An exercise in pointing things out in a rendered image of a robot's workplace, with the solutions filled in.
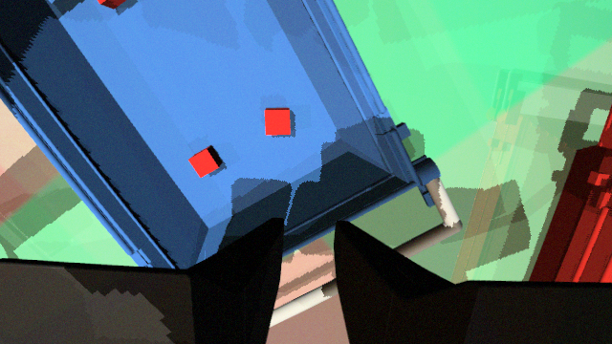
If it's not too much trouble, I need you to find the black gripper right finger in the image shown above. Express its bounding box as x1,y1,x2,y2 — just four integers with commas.
334,221,612,344

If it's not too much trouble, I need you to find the small red block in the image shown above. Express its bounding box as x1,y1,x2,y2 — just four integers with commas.
98,0,126,10
189,145,222,178
265,107,291,135

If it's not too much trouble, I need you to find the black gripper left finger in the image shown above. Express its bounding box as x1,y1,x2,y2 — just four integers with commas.
0,218,284,344

